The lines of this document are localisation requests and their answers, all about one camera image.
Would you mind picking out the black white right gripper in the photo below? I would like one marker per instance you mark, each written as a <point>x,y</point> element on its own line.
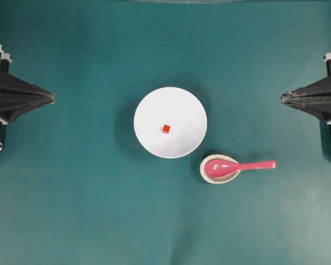
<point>306,98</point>

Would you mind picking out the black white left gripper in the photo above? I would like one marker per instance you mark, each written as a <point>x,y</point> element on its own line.
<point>10,110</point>

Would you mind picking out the pink plastic spoon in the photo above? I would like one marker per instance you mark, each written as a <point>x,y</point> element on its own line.
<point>220,168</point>

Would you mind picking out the small red block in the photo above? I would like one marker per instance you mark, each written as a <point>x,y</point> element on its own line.
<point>166,128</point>

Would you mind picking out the white round bowl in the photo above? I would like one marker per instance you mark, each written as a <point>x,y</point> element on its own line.
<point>179,109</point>

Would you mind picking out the small speckled ceramic dish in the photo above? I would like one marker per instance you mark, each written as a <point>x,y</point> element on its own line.
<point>217,180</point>

